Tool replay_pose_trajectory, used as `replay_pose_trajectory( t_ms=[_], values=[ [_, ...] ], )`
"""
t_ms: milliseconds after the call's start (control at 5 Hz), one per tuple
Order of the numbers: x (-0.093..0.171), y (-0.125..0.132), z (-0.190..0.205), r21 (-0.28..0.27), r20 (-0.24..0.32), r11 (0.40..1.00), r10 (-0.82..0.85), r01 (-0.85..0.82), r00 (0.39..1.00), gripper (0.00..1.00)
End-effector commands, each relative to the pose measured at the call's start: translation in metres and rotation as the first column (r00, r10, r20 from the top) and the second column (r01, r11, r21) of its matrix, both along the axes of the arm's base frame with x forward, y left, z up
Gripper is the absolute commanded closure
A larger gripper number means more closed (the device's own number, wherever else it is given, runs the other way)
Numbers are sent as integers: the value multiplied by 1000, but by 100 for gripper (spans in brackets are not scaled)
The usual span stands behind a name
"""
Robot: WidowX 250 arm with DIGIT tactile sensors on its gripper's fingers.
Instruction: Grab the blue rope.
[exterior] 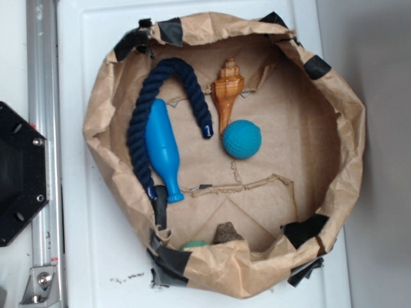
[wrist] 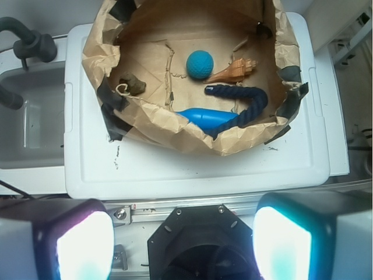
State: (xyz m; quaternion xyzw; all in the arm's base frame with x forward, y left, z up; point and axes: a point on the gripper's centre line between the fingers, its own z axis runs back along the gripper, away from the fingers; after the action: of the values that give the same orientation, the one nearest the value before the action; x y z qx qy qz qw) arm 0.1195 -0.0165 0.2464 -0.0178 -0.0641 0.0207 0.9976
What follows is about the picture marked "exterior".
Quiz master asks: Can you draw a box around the black hexagonal mount plate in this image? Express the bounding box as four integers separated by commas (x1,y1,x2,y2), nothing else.
1,102,48,248

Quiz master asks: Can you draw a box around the brown paper bag bin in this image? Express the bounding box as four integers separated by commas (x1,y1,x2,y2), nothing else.
83,12,365,298

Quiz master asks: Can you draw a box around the green ball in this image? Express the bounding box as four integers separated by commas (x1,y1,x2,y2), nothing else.
180,240,209,251

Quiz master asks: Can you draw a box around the blue plastic bowling pin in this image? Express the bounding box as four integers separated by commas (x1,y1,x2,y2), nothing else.
144,99,184,203

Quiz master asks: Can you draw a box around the brown rock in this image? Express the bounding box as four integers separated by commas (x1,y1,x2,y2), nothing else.
213,222,244,244

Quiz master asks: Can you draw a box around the metal corner bracket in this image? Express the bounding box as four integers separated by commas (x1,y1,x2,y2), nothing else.
19,266,60,307

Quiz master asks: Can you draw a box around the aluminium extrusion rail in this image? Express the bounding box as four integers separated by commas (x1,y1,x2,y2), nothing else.
26,1,67,307

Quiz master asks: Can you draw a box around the dark blue twisted rope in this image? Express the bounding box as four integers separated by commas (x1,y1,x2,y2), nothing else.
126,57,214,201

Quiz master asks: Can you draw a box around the orange conch shell toy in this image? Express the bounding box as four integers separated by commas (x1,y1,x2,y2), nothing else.
211,58,245,139

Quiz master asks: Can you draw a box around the white tray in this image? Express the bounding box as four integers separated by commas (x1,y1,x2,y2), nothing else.
57,1,351,307

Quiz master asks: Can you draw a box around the teal dimpled ball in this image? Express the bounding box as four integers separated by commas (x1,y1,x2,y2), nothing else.
222,120,262,160

